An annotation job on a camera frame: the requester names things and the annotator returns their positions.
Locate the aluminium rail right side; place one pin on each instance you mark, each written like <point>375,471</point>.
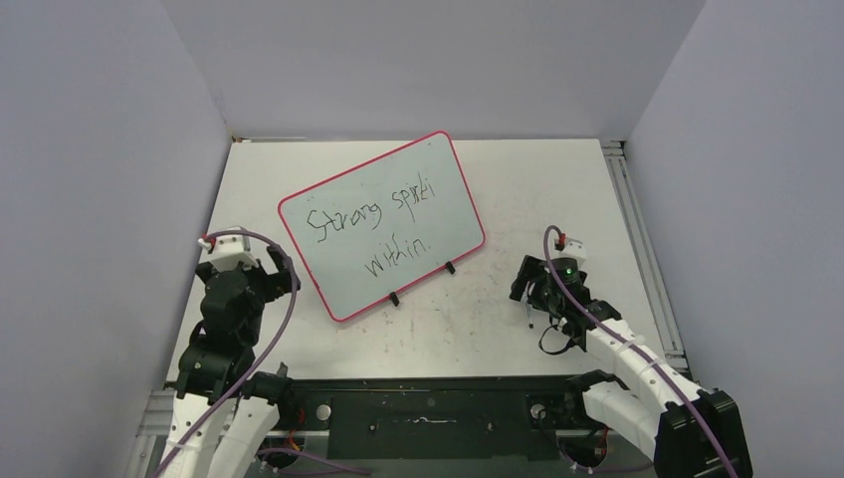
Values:
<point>650,271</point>

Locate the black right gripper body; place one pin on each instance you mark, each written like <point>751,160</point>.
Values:
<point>540,297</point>

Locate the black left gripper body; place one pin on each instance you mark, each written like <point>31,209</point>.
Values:
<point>264,286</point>

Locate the white whiteboard marker black cap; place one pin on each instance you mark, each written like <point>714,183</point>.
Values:
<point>528,310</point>

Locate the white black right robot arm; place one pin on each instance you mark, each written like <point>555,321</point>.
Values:
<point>683,429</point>

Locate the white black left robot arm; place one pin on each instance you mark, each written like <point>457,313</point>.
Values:
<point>223,406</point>

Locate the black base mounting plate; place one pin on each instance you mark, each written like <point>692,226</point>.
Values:
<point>437,418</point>

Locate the aluminium rail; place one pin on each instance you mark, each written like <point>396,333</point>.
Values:
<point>650,271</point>
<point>155,422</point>

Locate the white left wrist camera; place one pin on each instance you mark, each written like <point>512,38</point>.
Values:
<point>227,252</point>

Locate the pink framed whiteboard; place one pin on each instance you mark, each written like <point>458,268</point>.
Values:
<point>384,225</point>

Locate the aluminium front rail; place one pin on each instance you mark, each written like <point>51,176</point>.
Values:
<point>155,422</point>

